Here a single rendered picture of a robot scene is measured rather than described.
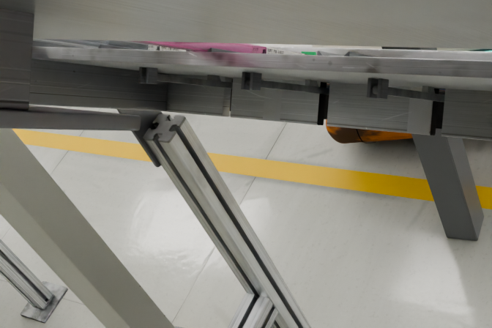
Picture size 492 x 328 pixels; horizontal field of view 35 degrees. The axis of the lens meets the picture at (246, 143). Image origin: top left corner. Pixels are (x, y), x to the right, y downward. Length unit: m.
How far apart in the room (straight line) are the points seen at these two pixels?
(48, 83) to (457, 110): 0.36
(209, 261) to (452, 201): 0.53
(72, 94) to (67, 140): 1.41
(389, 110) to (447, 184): 0.66
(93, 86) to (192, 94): 0.11
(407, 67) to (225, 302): 1.11
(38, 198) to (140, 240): 0.75
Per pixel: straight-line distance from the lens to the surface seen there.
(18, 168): 1.00
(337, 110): 0.72
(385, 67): 0.49
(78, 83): 0.74
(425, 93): 0.64
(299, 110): 0.74
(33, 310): 1.79
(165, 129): 0.89
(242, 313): 1.10
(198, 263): 1.63
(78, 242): 1.08
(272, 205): 1.65
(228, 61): 0.55
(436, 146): 1.28
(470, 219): 1.41
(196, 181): 0.92
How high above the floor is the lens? 1.16
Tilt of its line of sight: 40 degrees down
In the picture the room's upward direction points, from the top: 29 degrees counter-clockwise
